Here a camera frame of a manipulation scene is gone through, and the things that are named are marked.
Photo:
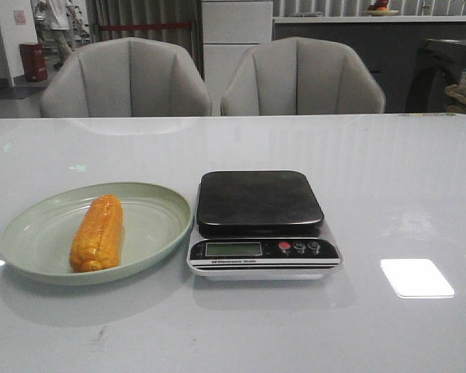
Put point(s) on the grey chair on right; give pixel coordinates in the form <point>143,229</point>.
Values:
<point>301,76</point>

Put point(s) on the white cabinet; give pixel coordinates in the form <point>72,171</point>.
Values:
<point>229,28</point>

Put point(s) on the fruit bowl on counter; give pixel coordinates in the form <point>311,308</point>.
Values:
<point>380,8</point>

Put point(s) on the person in white clothes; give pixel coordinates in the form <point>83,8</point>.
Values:
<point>56,18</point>

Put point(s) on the red barrier tape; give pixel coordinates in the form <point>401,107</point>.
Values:
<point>145,27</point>

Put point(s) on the grey chair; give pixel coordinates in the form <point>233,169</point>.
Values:
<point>301,76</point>
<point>127,77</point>

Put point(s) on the dark appliance at right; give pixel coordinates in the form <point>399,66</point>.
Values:
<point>439,63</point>

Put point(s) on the pale green plate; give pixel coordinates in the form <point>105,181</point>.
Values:
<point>37,243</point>

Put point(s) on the yellow corn cob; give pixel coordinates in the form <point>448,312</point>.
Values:
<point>96,245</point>

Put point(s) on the grey chair on left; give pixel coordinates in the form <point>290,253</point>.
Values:
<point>127,77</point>

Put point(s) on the black silver kitchen scale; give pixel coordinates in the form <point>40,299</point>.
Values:
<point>260,225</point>

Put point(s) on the grey counter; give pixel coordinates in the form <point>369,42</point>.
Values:
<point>386,44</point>

